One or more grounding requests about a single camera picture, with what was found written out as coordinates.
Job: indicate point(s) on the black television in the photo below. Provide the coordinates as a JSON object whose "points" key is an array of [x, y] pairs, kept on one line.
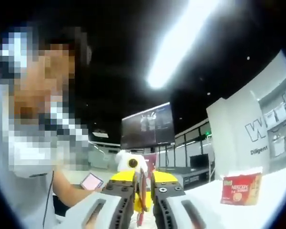
{"points": [[199, 161]]}

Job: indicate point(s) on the red coffee box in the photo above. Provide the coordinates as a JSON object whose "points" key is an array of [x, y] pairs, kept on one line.
{"points": [[240, 189]]}

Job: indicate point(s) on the red coffee pouch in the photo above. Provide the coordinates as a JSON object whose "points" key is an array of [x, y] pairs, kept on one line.
{"points": [[143, 186]]}

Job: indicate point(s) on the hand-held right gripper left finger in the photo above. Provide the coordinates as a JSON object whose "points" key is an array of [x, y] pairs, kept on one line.
{"points": [[121, 188]]}

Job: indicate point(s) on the hanging dark monitor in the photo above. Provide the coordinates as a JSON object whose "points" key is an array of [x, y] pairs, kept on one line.
{"points": [[147, 126]]}

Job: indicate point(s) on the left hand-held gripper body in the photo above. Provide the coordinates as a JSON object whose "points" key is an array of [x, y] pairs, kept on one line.
{"points": [[124, 164]]}

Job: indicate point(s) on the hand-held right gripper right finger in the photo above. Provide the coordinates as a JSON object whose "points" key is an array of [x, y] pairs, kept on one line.
{"points": [[166, 190]]}

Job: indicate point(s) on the ceiling light strip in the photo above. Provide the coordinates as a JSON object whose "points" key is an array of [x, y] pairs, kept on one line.
{"points": [[181, 43]]}

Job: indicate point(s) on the white chest device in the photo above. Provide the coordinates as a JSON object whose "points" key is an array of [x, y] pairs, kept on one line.
{"points": [[33, 171]]}

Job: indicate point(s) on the grey metal shelf rack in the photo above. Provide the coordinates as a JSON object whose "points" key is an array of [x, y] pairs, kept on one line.
{"points": [[281, 119]]}

